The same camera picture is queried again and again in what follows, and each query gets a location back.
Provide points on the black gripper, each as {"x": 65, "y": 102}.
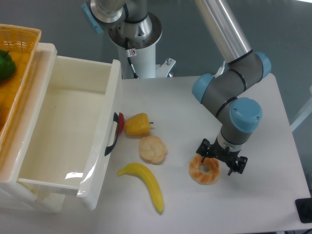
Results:
{"x": 235, "y": 163}

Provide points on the glazed ring donut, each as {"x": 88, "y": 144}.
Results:
{"x": 206, "y": 172}

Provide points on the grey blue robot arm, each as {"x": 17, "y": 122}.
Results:
{"x": 220, "y": 94}

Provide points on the round twisted bread roll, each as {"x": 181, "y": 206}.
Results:
{"x": 152, "y": 149}

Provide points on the yellow toy banana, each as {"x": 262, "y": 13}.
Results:
{"x": 145, "y": 174}

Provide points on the yellow toy bell pepper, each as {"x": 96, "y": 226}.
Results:
{"x": 138, "y": 125}

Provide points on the black device at table edge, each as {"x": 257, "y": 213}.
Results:
{"x": 304, "y": 209}

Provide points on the red toy fruit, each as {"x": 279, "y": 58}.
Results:
{"x": 121, "y": 121}

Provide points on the white plastic drawer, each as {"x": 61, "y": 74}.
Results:
{"x": 66, "y": 151}

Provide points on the white plastic drawer cabinet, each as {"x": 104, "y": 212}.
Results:
{"x": 13, "y": 194}

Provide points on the orange woven plastic basket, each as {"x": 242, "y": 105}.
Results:
{"x": 21, "y": 43}

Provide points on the green toy bell pepper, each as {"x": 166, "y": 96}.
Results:
{"x": 7, "y": 65}

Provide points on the white frame at right edge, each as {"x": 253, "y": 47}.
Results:
{"x": 303, "y": 113}

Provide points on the black drawer handle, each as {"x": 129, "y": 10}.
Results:
{"x": 114, "y": 135}

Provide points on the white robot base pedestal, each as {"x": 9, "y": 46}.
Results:
{"x": 136, "y": 46}

